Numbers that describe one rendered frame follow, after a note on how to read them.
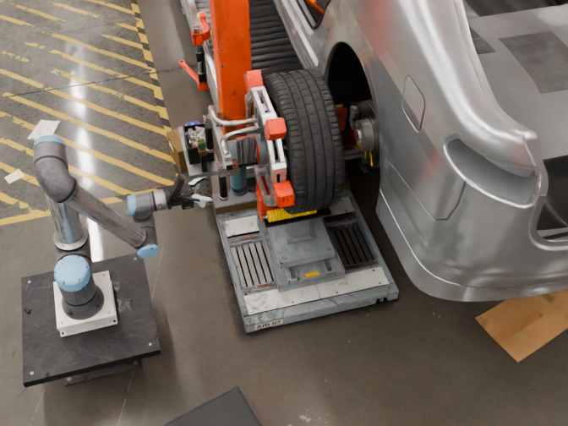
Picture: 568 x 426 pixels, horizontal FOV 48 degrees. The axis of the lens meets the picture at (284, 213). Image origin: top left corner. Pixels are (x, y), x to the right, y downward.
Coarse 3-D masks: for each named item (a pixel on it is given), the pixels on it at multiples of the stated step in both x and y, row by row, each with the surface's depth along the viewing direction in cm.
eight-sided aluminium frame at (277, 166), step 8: (256, 88) 289; (264, 88) 289; (248, 96) 300; (256, 96) 284; (264, 96) 285; (248, 104) 310; (256, 104) 283; (248, 112) 314; (264, 112) 277; (272, 112) 276; (264, 120) 274; (264, 128) 277; (280, 144) 276; (272, 152) 275; (280, 152) 276; (272, 160) 275; (280, 160) 277; (256, 168) 324; (264, 168) 325; (272, 168) 275; (280, 168) 276; (256, 176) 323; (264, 176) 325; (272, 176) 278; (280, 176) 284; (272, 184) 282; (264, 192) 314; (272, 192) 286; (264, 200) 313; (272, 200) 289
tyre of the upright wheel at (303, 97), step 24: (288, 72) 293; (312, 72) 289; (288, 96) 276; (312, 96) 277; (288, 120) 271; (312, 120) 272; (336, 120) 274; (288, 144) 273; (312, 144) 273; (336, 144) 274; (312, 168) 275; (336, 168) 278; (312, 192) 283; (336, 192) 287
